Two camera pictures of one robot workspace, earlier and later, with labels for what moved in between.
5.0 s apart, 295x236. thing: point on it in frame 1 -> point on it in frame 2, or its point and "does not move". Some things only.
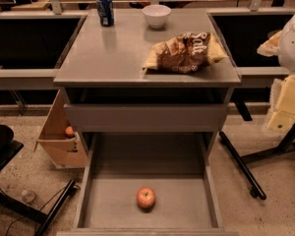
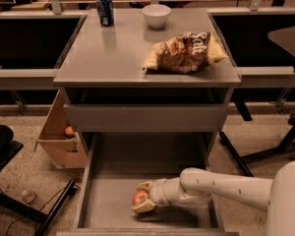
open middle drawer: [178, 166] does not move
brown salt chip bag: [185, 53] does not move
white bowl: [156, 15] does not move
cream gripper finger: [271, 46] -> [165, 192]
